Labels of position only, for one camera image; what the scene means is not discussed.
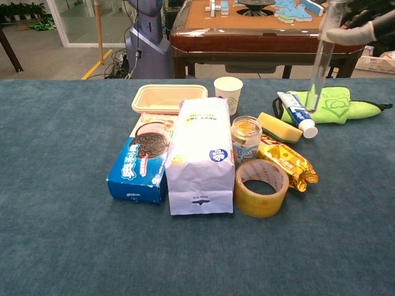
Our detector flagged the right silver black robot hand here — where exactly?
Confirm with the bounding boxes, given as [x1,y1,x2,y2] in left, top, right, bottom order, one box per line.
[326,0,395,46]

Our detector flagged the clear glass test tube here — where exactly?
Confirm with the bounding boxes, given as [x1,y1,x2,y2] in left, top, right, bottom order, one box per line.
[305,0,343,112]

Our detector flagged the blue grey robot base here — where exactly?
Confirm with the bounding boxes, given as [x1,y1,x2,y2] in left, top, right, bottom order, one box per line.
[125,0,172,80]

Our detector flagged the white blue toothpaste tube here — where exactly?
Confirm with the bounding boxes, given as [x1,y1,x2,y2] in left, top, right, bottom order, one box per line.
[276,91,319,139]

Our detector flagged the white plastic basket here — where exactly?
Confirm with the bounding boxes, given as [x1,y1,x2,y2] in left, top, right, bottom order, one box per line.
[356,46,395,75]

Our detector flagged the green cloth with black trim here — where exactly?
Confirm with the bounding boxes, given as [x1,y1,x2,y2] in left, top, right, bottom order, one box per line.
[272,86,394,125]

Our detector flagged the black mahjong table centre dome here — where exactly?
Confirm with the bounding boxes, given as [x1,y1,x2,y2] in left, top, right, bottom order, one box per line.
[236,0,277,16]

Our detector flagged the brown mahjong table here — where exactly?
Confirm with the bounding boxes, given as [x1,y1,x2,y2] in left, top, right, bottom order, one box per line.
[169,0,367,80]

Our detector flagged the yellow sponge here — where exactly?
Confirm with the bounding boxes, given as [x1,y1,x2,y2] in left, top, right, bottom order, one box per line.
[257,112,304,144]

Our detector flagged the white paper cup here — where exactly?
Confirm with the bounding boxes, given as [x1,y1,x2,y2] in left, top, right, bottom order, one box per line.
[214,76,244,117]

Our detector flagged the gold snack package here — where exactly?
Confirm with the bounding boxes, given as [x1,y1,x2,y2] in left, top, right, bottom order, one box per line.
[257,135,319,193]

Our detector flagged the clear glass jar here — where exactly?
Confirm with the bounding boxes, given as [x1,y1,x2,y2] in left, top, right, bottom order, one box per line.
[230,115,263,169]

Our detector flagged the white paper bag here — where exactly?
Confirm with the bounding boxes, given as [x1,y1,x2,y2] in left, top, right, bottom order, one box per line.
[164,97,235,216]

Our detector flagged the yellow tape roll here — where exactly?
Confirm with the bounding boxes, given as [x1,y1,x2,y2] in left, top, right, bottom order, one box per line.
[233,158,290,218]

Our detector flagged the beige plastic food tray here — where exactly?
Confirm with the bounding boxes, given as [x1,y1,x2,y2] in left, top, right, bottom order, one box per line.
[131,84,209,115]

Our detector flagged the wooden pole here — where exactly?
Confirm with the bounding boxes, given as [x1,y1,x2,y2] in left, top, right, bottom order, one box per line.
[94,0,105,65]

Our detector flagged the blue cookie box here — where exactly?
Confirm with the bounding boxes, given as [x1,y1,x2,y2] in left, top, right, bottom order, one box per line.
[106,112,180,205]

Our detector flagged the green potted plants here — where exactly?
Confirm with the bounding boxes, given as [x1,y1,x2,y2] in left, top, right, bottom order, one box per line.
[0,2,47,22]

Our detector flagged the dark table leg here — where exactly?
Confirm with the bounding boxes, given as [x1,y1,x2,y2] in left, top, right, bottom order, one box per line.
[0,24,24,73]

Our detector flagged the blue table cloth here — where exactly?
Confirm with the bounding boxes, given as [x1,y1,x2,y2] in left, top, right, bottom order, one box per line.
[0,78,395,296]

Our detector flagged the black cable bundle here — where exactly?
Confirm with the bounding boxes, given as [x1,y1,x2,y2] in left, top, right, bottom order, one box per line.
[104,49,130,80]

